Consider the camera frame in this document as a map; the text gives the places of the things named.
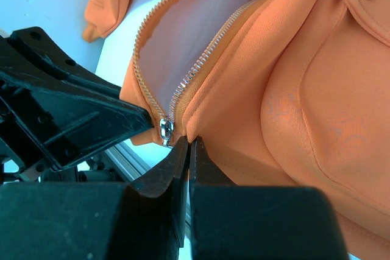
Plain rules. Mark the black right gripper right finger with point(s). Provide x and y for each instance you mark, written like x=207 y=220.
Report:
x=257 y=222

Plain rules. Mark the silver zipper pull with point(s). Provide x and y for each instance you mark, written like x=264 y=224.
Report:
x=166 y=131

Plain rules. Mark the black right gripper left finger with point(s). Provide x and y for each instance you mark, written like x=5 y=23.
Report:
x=143 y=219

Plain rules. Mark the silver aluminium front rail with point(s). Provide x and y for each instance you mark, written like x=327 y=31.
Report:
x=126 y=162

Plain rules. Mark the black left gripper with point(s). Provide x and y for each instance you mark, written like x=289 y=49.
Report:
x=55 y=114

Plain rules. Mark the orange zip-up jacket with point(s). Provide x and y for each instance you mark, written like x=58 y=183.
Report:
x=283 y=92

